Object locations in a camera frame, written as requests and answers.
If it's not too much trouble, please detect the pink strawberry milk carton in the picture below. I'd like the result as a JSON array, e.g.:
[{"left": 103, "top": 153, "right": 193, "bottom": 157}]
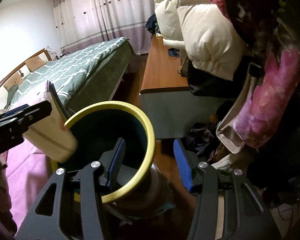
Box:
[{"left": 23, "top": 81, "right": 77, "bottom": 163}]

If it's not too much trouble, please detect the brown pillow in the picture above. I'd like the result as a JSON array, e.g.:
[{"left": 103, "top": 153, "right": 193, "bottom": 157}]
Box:
[
  {"left": 25, "top": 56, "right": 46, "bottom": 73},
  {"left": 4, "top": 72, "right": 24, "bottom": 91}
]

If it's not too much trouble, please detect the wooden headboard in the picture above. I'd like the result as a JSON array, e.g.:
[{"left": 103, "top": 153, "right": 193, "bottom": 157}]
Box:
[{"left": 0, "top": 48, "right": 52, "bottom": 88}]

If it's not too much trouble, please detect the cream puffer jacket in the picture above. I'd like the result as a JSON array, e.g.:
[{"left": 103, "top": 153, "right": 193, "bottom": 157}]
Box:
[{"left": 154, "top": 0, "right": 244, "bottom": 81}]

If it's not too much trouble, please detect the pink floral tablecloth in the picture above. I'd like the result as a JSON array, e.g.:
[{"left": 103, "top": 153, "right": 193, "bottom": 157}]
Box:
[{"left": 0, "top": 139, "right": 51, "bottom": 229}]

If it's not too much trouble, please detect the green quilted bed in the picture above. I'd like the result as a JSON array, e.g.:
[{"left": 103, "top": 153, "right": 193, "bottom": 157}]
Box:
[{"left": 6, "top": 37, "right": 133, "bottom": 114}]

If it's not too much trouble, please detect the yellow rimmed trash bin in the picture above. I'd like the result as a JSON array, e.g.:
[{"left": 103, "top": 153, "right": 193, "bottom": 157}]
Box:
[{"left": 53, "top": 101, "right": 175, "bottom": 216}]

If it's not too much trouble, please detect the pink white curtain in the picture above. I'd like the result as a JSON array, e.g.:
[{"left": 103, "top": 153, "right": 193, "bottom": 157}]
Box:
[{"left": 52, "top": 0, "right": 154, "bottom": 54}]

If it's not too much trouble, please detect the long wooden sideboard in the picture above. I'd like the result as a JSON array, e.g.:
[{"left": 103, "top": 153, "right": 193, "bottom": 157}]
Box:
[{"left": 140, "top": 36, "right": 189, "bottom": 95}]

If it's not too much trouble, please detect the beige pink handbag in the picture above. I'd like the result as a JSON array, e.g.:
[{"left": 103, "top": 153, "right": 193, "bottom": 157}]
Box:
[{"left": 217, "top": 46, "right": 300, "bottom": 154}]

